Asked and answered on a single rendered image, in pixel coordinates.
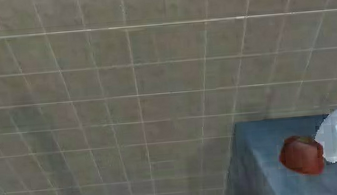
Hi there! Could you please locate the blue grey cabinet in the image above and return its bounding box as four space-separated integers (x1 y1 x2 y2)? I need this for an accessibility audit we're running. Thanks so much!
217 112 337 195

